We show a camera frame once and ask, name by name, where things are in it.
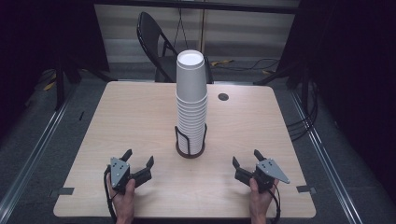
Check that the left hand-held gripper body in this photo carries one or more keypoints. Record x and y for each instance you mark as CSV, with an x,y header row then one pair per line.
x,y
120,172

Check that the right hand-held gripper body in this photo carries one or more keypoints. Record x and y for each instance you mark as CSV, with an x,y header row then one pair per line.
x,y
269,169

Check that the stack of white paper cups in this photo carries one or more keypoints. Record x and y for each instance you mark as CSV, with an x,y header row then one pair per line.
x,y
190,84

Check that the person's right hand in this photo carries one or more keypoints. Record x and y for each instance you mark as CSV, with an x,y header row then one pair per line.
x,y
260,202

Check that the person's left hand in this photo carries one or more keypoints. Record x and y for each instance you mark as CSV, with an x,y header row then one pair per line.
x,y
124,203

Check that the grey tape piece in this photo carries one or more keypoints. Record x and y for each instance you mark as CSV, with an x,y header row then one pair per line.
x,y
306,188
63,191

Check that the dark round table grommet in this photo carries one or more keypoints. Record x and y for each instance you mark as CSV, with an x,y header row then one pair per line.
x,y
223,96

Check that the black metal stand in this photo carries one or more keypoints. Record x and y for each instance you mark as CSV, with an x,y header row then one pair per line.
x,y
59,87

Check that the yellow floor tape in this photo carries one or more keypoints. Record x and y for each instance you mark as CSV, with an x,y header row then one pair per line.
x,y
49,86
221,62

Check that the black folding chair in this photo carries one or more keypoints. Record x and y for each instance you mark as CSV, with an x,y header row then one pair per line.
x,y
149,34

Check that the black curtain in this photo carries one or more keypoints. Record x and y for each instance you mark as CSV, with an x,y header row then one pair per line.
x,y
351,62
37,34

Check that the metal floor rail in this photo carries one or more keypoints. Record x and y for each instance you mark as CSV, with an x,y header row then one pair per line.
x,y
34,152
323,155

